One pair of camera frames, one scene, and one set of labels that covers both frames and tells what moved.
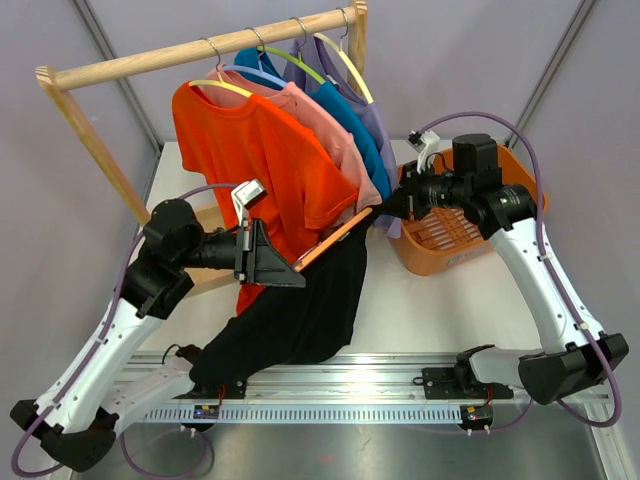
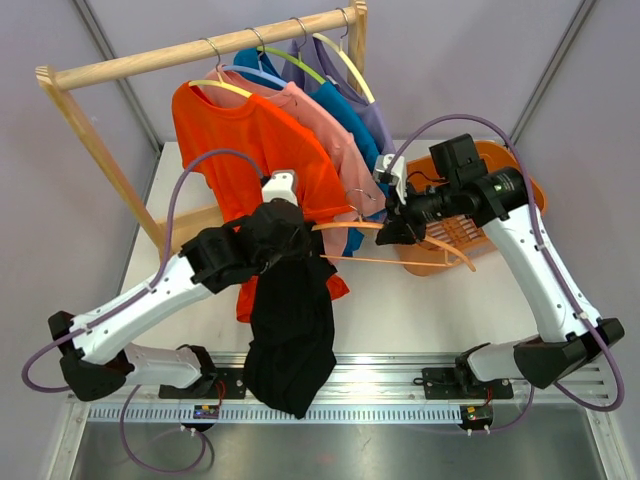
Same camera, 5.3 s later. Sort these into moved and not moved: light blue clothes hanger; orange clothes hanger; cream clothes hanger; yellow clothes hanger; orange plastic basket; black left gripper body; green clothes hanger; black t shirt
Moved: black t shirt; black left gripper body; orange clothes hanger
Not moved: yellow clothes hanger; green clothes hanger; orange plastic basket; light blue clothes hanger; cream clothes hanger
